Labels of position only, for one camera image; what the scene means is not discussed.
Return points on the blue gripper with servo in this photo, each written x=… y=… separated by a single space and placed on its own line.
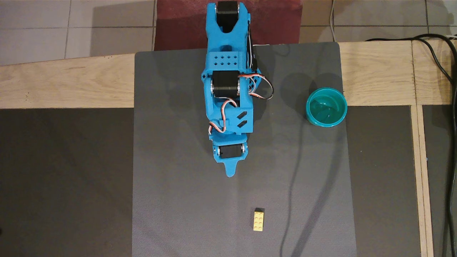
x=229 y=152

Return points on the pale yellow lego brick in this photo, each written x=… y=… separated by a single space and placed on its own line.
x=259 y=221

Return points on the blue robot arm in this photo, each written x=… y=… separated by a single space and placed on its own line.
x=223 y=39

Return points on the grey table mat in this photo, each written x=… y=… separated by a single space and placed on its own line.
x=178 y=160

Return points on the teal plastic cup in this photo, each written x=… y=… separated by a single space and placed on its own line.
x=326 y=109

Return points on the maroon chair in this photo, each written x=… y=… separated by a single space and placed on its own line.
x=178 y=25

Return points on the large black table mat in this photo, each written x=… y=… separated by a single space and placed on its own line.
x=64 y=178

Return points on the narrow black table mat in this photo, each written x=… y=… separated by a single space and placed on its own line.
x=433 y=178

